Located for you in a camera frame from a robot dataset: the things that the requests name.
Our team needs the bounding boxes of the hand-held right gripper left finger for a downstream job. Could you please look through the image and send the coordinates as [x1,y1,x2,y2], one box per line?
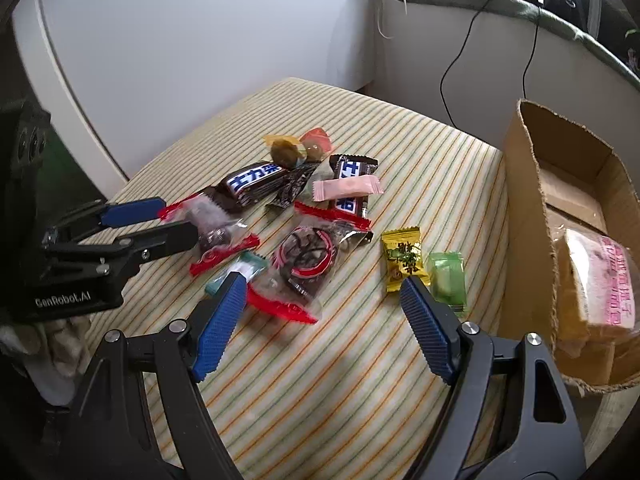
[50,272,249,480]

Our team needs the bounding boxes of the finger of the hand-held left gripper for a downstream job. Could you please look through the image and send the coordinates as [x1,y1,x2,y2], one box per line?
[97,220,201,279]
[42,197,167,251]

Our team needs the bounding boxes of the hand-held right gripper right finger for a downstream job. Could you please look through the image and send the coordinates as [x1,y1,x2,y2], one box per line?
[399,276,588,480]

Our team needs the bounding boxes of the clear red-edged dark cake packet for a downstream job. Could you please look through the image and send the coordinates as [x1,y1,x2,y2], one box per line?
[157,195,261,277]

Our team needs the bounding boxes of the green candy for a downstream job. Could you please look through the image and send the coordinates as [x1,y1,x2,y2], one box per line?
[426,251,468,313]

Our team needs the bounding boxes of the teal candy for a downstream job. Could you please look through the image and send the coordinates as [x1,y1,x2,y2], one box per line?
[204,251,270,297]

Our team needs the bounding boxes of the yellow snack packet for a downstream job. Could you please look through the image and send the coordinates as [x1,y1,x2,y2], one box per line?
[381,227,431,293]

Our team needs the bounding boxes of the long brown chocolate bar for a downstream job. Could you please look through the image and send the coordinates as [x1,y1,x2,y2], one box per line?
[202,160,291,213]

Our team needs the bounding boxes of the clear red-edged round cake packet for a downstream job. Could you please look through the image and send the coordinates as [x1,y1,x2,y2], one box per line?
[245,201,373,324]

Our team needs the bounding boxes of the small dark foil packet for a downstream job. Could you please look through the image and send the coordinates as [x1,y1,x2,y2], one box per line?
[327,221,375,252]

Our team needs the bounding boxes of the black patterned snack packet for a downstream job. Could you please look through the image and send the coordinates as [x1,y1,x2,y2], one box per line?
[265,165,321,209]

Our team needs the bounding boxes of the yellow ball candy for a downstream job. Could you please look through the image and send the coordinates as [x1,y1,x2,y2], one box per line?
[263,133,307,168]

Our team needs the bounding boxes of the cardboard box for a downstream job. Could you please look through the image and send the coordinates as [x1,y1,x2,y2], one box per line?
[497,99,640,396]

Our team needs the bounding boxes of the pink candy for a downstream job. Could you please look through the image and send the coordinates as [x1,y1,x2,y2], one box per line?
[312,176,385,202]

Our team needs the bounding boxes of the orange ball candy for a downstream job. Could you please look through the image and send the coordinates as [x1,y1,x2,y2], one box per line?
[299,128,333,162]

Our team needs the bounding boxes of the short brown chocolate bar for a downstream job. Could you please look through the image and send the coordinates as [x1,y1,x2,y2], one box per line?
[325,154,379,218]

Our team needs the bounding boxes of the striped cloth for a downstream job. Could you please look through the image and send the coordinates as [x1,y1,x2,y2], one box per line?
[82,77,511,480]

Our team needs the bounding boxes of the pink label bread packet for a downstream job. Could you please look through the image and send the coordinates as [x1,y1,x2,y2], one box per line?
[555,227,640,361]

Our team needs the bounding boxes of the black cable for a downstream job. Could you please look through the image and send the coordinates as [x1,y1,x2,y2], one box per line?
[440,0,498,128]
[521,2,546,103]

